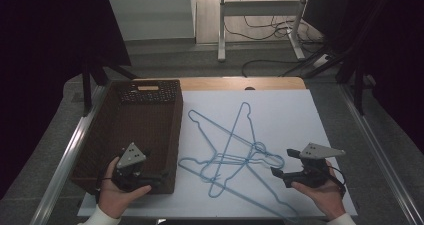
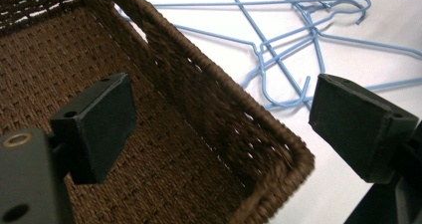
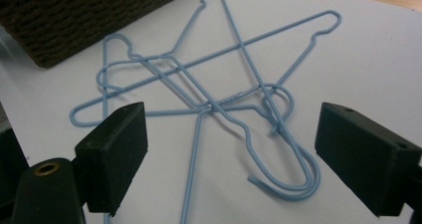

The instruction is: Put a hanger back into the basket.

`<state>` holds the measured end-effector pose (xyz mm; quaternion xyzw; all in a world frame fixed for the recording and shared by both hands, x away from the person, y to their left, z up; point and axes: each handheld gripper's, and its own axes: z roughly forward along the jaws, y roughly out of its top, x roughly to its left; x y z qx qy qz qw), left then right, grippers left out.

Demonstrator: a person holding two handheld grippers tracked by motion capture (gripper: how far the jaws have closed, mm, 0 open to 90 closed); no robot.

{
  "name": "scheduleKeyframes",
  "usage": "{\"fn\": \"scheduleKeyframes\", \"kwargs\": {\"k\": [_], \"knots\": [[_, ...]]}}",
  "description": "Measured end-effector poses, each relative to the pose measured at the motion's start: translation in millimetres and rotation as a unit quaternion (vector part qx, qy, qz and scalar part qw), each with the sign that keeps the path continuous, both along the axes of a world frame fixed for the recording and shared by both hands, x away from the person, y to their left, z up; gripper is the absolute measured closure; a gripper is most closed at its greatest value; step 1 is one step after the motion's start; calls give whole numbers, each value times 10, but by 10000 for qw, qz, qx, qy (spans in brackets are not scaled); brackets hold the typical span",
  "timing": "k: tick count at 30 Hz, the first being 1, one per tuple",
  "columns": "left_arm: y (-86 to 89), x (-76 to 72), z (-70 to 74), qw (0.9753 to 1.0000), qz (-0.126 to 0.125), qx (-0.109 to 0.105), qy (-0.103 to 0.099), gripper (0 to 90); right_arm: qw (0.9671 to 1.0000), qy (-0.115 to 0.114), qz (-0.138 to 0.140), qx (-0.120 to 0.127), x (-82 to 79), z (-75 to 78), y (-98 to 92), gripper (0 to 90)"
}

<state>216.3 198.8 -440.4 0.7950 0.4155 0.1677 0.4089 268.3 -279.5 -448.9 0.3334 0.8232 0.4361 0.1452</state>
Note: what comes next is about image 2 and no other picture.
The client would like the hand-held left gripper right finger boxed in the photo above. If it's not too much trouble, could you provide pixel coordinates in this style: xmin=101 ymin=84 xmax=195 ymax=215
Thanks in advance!
xmin=308 ymin=73 xmax=420 ymax=184

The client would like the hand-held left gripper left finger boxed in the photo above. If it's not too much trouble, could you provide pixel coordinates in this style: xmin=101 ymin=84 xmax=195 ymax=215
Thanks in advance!
xmin=49 ymin=73 xmax=137 ymax=185

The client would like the brown woven basket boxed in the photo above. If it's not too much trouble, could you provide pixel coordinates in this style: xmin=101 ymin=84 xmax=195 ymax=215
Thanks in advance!
xmin=0 ymin=0 xmax=317 ymax=224

